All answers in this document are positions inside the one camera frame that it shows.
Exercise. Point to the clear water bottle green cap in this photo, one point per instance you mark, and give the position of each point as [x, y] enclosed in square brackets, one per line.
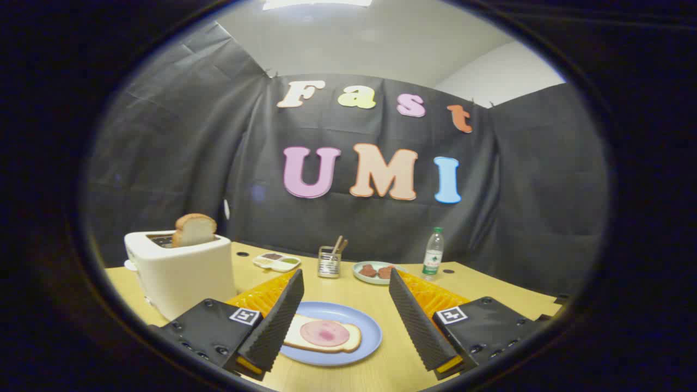
[433, 258]

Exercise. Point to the brown meat patty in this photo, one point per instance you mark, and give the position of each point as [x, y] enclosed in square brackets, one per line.
[385, 272]
[368, 270]

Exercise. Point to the white divided sauce dish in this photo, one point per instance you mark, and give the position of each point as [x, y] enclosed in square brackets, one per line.
[276, 262]

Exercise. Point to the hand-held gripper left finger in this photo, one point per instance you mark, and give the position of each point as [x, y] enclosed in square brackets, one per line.
[275, 321]

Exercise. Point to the wooden utensils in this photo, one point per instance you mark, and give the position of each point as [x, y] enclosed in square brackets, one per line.
[338, 244]

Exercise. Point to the white bread slice under ham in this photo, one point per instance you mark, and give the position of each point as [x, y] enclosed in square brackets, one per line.
[351, 343]

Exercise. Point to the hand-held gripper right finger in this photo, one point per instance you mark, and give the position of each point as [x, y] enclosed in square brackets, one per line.
[416, 321]

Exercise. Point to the light green plate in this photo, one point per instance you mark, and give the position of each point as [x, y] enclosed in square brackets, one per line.
[364, 279]

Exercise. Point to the toasted bread slice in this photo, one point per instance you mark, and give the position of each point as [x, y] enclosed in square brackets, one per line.
[194, 230]

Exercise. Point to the white toaster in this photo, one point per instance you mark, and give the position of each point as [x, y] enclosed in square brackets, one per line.
[185, 277]

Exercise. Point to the black backdrop cloth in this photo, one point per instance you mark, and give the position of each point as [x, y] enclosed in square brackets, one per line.
[179, 152]

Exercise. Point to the blue plate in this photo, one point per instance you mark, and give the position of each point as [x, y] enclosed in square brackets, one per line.
[365, 326]

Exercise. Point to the metal utensil holder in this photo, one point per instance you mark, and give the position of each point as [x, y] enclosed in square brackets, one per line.
[329, 265]

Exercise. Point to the pink ham slice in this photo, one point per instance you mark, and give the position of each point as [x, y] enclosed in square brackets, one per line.
[324, 333]

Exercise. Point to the black table edge clamp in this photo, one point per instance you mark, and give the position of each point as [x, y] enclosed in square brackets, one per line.
[561, 299]

